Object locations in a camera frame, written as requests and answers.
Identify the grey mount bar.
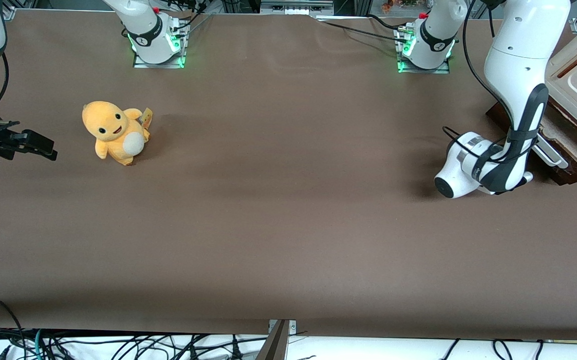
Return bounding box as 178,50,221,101
254,320,290,360

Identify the yellow plush toy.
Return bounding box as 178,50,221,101
81,100,154,167

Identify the white metal drawer handle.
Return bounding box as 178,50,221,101
533,135,570,169

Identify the dark wooden drawer cabinet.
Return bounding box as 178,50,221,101
485,97,577,187

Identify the grey power strip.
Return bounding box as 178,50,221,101
260,0,335,17

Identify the brown table cover sheet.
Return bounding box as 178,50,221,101
0,9,577,343

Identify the silver metal bracket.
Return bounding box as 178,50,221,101
267,319,297,335

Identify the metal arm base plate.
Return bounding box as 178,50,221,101
397,59,452,75
132,49,188,70

